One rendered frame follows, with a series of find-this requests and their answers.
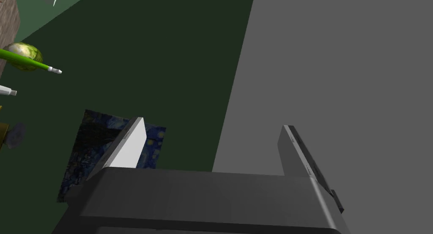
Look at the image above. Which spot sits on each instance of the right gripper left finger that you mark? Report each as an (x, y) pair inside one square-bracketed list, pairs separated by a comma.
[(128, 149)]

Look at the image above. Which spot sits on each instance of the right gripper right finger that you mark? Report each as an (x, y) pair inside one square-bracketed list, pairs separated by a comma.
[(295, 153)]

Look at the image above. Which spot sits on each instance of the dark blue painted book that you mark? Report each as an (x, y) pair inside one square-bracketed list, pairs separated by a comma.
[(88, 149)]

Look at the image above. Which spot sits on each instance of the brown object with grey disc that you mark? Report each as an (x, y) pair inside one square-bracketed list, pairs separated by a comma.
[(10, 134)]

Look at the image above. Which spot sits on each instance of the white pen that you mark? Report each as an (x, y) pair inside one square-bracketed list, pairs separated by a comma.
[(6, 90)]

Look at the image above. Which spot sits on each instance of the green pen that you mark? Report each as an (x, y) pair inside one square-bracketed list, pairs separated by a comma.
[(27, 60)]

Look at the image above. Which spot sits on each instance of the green cabbage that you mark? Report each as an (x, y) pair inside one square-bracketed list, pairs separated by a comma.
[(29, 52)]

